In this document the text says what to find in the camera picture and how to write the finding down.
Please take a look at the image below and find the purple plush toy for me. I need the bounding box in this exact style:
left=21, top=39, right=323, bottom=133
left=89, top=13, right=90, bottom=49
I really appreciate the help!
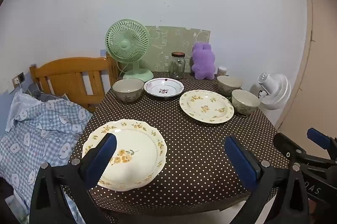
left=191, top=42, right=215, bottom=80

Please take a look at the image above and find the blue checked bedding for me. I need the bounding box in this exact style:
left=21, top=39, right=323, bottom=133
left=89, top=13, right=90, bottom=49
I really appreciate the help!
left=1, top=91, right=92, bottom=215

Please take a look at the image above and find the scalloped yellow floral plate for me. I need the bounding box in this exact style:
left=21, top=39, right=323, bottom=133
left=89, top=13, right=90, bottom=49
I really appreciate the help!
left=82, top=119, right=167, bottom=192

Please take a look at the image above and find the green desk fan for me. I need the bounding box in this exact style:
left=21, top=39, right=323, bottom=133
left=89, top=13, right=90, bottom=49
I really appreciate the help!
left=105, top=19, right=154, bottom=82

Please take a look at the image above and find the white fan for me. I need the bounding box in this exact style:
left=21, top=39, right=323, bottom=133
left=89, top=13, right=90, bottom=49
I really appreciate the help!
left=258, top=73, right=291, bottom=110

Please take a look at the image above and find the green patterned board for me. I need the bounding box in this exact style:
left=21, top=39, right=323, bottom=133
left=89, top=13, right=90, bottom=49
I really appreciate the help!
left=140, top=26, right=211, bottom=73

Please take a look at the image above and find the brown polka dot tablecloth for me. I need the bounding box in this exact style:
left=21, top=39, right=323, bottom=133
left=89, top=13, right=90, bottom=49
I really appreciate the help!
left=71, top=91, right=288, bottom=216

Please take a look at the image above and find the red patterned white plate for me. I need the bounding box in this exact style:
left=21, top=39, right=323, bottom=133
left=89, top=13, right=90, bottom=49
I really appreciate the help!
left=143, top=78, right=184, bottom=98

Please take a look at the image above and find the glass jar with lid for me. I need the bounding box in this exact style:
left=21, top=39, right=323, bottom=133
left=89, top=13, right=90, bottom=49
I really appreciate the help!
left=170, top=52, right=185, bottom=80

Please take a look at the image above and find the round yellow floral plate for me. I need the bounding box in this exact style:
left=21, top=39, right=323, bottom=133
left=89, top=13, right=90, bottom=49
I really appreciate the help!
left=179, top=90, right=234, bottom=124

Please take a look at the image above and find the grey floral bowl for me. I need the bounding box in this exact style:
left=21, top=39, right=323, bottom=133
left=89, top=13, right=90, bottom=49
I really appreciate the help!
left=112, top=78, right=144, bottom=103

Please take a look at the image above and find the toothpick container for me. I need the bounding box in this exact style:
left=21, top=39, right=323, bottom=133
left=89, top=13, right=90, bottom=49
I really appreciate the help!
left=217, top=66, right=227, bottom=76

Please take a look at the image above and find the wall socket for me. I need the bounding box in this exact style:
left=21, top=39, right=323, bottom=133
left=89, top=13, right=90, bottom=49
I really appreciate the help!
left=12, top=72, right=25, bottom=88

